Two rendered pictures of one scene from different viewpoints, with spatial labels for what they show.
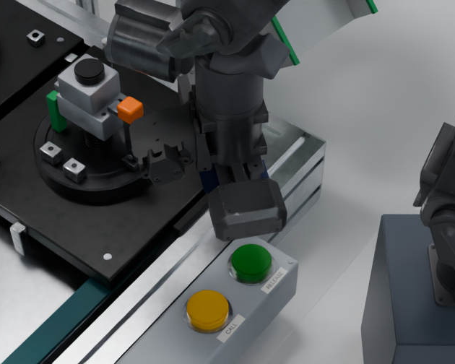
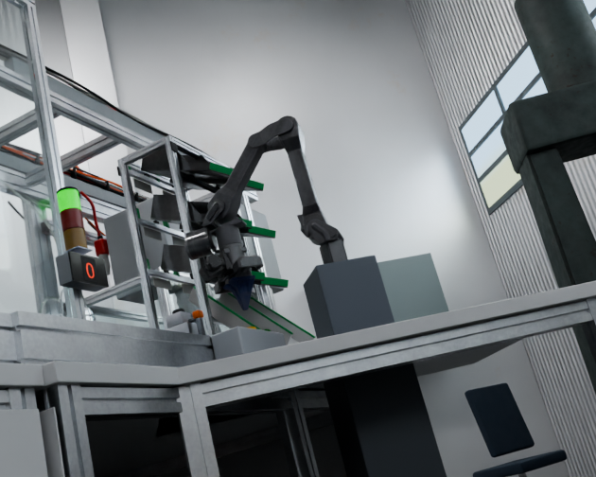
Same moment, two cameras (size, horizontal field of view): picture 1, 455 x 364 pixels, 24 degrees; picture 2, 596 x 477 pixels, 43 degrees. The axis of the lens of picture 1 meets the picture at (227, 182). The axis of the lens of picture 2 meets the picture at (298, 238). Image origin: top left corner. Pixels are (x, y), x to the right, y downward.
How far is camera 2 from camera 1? 165 cm
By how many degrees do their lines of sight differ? 70
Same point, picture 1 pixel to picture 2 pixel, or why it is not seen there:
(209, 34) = (218, 203)
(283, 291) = (280, 342)
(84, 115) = (179, 326)
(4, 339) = not seen: hidden behind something
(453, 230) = (314, 222)
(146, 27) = (198, 234)
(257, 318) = (271, 338)
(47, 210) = not seen: hidden behind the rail
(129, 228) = not seen: hidden behind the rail
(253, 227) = (251, 260)
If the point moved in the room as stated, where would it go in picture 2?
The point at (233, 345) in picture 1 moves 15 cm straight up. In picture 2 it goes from (263, 337) to (247, 273)
